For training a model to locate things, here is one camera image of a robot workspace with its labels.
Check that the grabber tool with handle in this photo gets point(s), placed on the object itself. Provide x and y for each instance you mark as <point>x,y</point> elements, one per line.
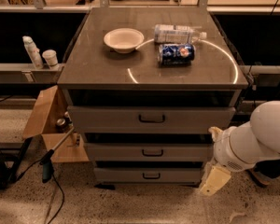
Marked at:
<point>45,162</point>

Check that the grey drawer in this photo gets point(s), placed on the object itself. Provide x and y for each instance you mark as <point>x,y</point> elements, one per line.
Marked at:
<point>176,120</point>
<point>148,152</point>
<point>148,175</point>

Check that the white spray bottle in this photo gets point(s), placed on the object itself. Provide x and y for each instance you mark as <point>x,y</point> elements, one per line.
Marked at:
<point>33,52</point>

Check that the metal can in box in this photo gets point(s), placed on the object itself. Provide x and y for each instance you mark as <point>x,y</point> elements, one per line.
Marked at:
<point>61,125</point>

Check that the open cardboard box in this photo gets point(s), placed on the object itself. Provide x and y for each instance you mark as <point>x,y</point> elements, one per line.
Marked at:
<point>50,106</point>

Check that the blue soda can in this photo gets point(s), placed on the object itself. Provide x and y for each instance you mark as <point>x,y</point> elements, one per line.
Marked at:
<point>175,54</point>

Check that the dark trouser leg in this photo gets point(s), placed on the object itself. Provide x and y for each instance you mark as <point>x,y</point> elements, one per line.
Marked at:
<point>270,169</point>

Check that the brown shoe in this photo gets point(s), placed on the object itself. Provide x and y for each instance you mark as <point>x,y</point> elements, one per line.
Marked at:
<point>260,179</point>

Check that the grey bottom drawer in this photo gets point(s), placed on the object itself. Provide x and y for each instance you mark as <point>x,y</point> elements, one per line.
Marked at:
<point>148,175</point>

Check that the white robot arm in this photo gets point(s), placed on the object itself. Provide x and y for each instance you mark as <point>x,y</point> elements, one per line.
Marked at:
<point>240,148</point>

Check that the grey top drawer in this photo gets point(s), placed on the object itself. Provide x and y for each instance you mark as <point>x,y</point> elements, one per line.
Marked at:
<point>176,120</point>

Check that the clear plastic water bottle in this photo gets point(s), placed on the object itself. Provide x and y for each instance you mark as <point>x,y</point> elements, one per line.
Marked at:
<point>179,34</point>

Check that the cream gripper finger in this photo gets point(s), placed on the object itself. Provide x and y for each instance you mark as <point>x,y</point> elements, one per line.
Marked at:
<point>215,132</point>
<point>215,177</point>

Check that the white paper bowl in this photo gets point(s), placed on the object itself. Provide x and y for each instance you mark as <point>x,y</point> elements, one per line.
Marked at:
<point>124,40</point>

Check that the grey drawer cabinet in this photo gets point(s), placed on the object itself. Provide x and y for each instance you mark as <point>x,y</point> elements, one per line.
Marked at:
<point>96,75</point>

